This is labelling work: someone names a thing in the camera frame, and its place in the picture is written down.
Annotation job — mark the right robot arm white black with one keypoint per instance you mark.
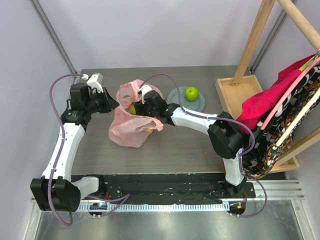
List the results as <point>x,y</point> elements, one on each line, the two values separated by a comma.
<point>226,136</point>

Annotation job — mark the patterned black orange cloth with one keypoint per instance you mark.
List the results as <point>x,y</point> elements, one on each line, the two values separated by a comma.
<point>282,132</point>

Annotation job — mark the magenta cloth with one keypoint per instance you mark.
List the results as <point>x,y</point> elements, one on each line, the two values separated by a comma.
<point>270,100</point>

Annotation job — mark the wooden upright post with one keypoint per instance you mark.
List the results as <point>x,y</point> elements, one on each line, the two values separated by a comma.
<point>253,39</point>

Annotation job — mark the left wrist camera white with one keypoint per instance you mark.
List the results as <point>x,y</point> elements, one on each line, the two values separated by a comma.
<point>94,81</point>

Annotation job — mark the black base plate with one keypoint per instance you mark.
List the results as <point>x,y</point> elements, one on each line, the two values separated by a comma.
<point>170,189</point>

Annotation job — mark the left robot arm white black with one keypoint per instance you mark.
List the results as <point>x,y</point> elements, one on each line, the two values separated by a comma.
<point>55,187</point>

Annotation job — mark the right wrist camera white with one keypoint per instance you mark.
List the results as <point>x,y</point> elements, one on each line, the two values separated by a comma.
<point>142,91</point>

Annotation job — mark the grey plate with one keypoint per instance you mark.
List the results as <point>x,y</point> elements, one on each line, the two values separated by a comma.
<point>173,97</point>

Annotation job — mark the white slotted cable duct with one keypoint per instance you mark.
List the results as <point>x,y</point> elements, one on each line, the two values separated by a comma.
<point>95,207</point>

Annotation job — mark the green pear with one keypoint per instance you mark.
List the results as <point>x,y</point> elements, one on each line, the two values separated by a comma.
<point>132,110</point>

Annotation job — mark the wooden round pole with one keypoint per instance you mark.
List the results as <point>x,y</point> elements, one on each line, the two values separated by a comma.
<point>309,32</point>

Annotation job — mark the cream hanger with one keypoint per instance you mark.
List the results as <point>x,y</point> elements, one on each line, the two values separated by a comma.
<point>297,119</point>

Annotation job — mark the pink plastic bag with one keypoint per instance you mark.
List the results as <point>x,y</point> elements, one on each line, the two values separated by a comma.
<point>128,130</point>

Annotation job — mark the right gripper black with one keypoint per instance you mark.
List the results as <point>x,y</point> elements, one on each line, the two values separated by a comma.
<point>141,108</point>

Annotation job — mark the green apple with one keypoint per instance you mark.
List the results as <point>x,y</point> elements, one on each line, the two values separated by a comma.
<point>191,94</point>

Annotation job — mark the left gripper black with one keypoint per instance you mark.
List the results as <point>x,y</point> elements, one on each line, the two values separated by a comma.
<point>108,101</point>

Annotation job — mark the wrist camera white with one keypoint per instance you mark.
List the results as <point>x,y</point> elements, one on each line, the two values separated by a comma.
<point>142,91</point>
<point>94,81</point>

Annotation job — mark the aluminium frame rail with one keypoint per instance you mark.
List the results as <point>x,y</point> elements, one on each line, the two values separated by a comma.
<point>52,34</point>

